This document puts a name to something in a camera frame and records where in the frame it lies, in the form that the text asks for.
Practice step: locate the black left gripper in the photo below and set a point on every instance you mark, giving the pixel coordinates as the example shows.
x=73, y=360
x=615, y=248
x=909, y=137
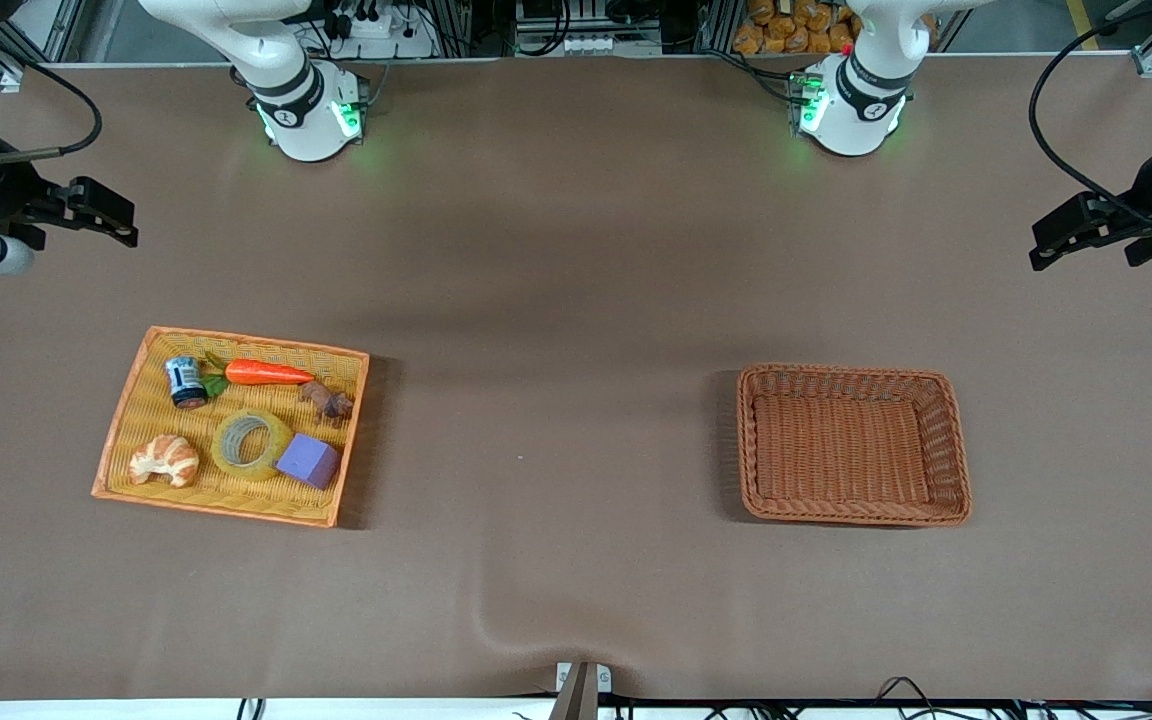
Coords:
x=1144, y=203

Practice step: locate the yellow clear tape roll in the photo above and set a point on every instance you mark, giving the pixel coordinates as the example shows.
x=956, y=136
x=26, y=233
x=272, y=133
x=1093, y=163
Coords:
x=219, y=445

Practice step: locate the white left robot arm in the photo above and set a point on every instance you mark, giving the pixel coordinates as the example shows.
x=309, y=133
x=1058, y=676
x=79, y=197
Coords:
x=851, y=110

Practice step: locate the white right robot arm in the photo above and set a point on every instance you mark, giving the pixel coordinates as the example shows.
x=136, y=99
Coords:
x=306, y=120

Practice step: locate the small blue white can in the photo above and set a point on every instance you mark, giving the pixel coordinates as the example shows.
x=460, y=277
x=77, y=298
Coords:
x=186, y=382

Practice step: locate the orange woven tray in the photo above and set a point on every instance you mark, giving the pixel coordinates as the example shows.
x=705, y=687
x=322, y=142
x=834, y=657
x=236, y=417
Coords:
x=151, y=410

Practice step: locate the orange toy carrot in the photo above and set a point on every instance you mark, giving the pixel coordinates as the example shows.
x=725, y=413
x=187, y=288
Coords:
x=266, y=372

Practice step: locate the toy croissant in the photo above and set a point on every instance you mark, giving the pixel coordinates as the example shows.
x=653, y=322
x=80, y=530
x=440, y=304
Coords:
x=164, y=460

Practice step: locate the small brown toy animal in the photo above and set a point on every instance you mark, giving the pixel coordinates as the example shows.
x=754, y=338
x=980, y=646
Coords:
x=328, y=400

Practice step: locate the brown wicker basket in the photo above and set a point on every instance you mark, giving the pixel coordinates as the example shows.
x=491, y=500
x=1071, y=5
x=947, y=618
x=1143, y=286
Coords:
x=846, y=450

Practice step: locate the purple block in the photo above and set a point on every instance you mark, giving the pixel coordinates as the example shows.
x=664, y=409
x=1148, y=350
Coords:
x=308, y=462

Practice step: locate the white power strip with plugs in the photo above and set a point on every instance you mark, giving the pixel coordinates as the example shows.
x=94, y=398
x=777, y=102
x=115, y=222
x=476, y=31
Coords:
x=386, y=35

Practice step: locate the bag of bread rolls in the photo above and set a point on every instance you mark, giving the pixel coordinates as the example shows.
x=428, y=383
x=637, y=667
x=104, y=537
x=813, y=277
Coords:
x=796, y=30

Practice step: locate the metal table bracket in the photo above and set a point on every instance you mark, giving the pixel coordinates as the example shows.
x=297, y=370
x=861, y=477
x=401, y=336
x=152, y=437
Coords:
x=581, y=690

